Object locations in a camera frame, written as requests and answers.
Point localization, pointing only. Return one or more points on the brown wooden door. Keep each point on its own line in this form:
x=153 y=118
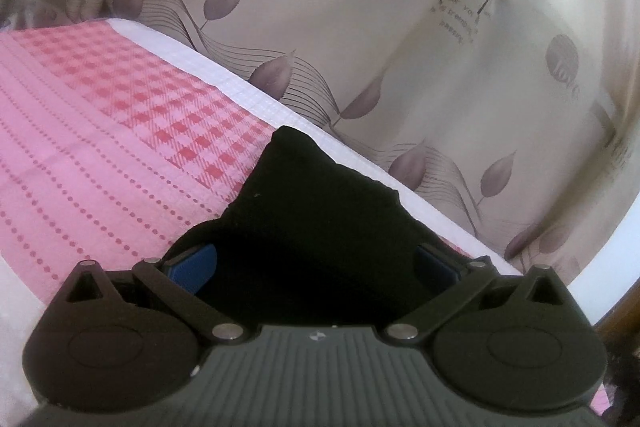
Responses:
x=621 y=327

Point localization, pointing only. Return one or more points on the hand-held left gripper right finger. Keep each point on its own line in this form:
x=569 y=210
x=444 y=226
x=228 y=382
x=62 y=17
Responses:
x=434 y=268

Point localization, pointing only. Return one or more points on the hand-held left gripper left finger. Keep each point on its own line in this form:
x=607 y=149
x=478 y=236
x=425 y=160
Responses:
x=192 y=268

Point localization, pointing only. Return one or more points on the black small cloth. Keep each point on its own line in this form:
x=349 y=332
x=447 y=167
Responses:
x=325 y=217

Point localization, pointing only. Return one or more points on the pink checked bed sheet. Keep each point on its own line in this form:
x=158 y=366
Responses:
x=100 y=132

